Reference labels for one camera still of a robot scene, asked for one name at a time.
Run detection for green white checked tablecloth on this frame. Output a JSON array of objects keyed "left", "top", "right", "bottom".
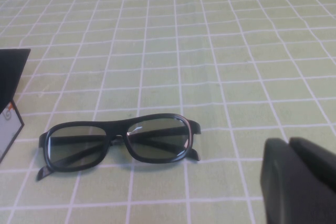
[{"left": 0, "top": 0, "right": 336, "bottom": 224}]

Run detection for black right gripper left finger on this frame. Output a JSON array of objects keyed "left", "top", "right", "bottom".
[{"left": 259, "top": 137, "right": 336, "bottom": 224}]

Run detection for black framed glasses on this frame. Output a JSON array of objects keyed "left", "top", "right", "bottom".
[{"left": 36, "top": 113, "right": 203, "bottom": 182}]

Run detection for black glasses case blue print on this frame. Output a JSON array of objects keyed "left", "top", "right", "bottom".
[{"left": 0, "top": 48, "right": 32, "bottom": 164}]

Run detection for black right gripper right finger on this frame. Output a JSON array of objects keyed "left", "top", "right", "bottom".
[{"left": 289, "top": 136, "right": 336, "bottom": 188}]

